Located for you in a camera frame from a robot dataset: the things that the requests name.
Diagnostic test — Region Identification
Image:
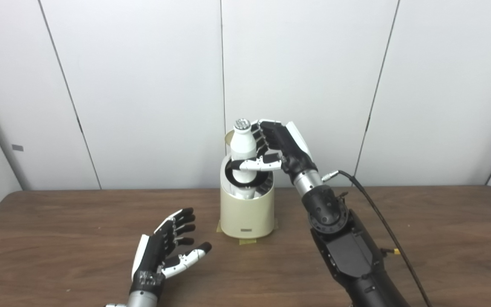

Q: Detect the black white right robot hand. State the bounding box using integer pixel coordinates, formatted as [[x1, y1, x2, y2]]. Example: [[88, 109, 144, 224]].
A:
[[239, 119, 318, 184]]

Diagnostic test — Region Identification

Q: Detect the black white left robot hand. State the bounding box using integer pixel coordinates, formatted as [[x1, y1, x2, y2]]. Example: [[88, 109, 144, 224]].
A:
[[130, 208, 212, 299]]

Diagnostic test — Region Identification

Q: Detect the small white plastic bottle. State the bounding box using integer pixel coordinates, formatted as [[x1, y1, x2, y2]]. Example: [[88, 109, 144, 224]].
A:
[[230, 119, 258, 200]]

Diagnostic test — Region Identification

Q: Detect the cream-colored bin with lid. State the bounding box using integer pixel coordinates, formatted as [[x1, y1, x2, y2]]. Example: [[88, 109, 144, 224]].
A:
[[220, 130, 275, 239]]

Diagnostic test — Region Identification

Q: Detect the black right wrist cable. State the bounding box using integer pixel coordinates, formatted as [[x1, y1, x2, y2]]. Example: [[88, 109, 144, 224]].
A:
[[322, 170, 433, 307]]

